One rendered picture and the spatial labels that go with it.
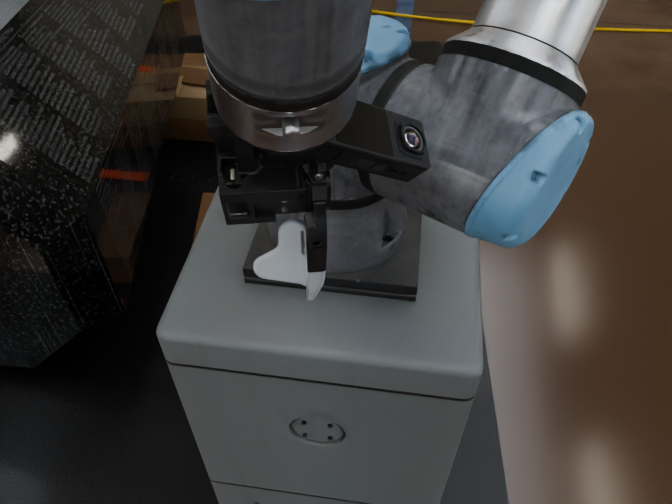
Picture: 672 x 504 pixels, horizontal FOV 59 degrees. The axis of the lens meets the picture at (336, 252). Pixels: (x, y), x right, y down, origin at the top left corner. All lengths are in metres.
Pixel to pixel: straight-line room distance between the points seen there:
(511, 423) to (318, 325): 1.03
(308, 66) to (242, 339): 0.48
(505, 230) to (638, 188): 1.94
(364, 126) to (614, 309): 1.64
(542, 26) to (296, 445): 0.64
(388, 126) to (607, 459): 1.37
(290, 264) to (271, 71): 0.23
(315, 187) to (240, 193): 0.05
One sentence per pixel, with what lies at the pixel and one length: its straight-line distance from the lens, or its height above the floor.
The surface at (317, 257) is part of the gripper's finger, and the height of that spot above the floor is 1.09.
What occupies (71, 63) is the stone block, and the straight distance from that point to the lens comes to 1.63.
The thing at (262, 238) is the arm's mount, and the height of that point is 0.87.
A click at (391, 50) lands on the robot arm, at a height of 1.15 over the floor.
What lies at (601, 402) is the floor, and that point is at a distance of 1.80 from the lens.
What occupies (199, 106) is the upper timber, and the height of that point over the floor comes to 0.18.
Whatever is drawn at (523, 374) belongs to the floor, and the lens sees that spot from 1.77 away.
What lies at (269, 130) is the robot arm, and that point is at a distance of 0.35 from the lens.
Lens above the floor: 1.43
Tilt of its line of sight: 46 degrees down
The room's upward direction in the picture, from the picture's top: straight up
